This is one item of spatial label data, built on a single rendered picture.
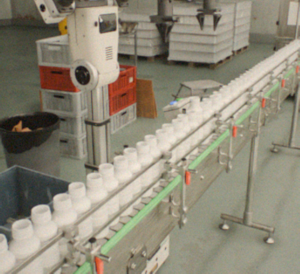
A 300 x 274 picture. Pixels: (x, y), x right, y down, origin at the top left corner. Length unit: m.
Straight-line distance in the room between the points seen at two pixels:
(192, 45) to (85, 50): 6.13
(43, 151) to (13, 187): 1.34
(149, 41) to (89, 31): 6.62
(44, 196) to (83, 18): 0.81
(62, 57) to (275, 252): 2.32
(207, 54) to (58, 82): 4.59
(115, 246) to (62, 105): 2.79
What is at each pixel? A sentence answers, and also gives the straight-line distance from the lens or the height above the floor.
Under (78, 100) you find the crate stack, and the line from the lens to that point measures 3.65.
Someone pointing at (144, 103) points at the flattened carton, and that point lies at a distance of 4.88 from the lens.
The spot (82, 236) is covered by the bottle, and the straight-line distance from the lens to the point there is 0.98.
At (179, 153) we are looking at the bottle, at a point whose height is 1.06.
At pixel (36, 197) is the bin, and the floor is 0.84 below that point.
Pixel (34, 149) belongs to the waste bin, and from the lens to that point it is 2.90.
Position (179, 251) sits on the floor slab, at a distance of 2.63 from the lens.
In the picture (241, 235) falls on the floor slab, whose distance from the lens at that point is 2.83.
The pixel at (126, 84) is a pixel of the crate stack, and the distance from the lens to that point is 4.57.
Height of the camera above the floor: 1.61
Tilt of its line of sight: 20 degrees down
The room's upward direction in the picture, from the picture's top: straight up
